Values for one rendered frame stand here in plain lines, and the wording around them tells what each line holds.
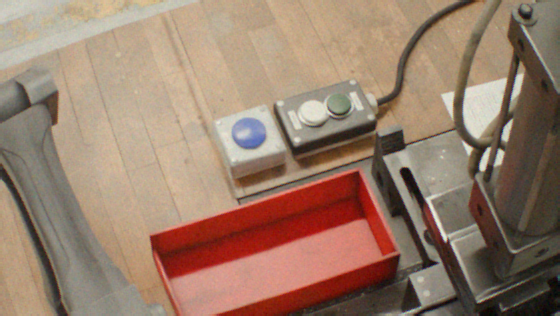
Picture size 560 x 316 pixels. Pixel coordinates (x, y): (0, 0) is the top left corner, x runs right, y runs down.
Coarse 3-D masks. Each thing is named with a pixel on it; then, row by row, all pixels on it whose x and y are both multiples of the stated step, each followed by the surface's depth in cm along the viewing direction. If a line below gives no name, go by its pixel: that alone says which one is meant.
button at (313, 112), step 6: (312, 102) 154; (318, 102) 154; (306, 108) 153; (312, 108) 154; (318, 108) 154; (324, 108) 154; (300, 114) 154; (306, 114) 153; (312, 114) 153; (318, 114) 153; (324, 114) 153; (306, 120) 153; (312, 120) 153; (318, 120) 153
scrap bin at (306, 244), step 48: (288, 192) 145; (336, 192) 149; (192, 240) 146; (240, 240) 148; (288, 240) 148; (336, 240) 148; (384, 240) 144; (192, 288) 144; (240, 288) 145; (288, 288) 139; (336, 288) 142
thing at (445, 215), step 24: (456, 192) 124; (432, 216) 123; (456, 216) 123; (432, 240) 125; (456, 240) 117; (480, 240) 117; (456, 264) 116; (480, 264) 115; (552, 264) 115; (456, 288) 121; (480, 288) 114; (504, 288) 114; (528, 288) 116; (552, 288) 118; (480, 312) 117; (504, 312) 116; (528, 312) 117; (552, 312) 117
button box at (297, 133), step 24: (408, 48) 162; (312, 96) 155; (360, 96) 156; (384, 96) 157; (288, 120) 154; (336, 120) 154; (360, 120) 154; (288, 144) 154; (312, 144) 153; (336, 144) 155
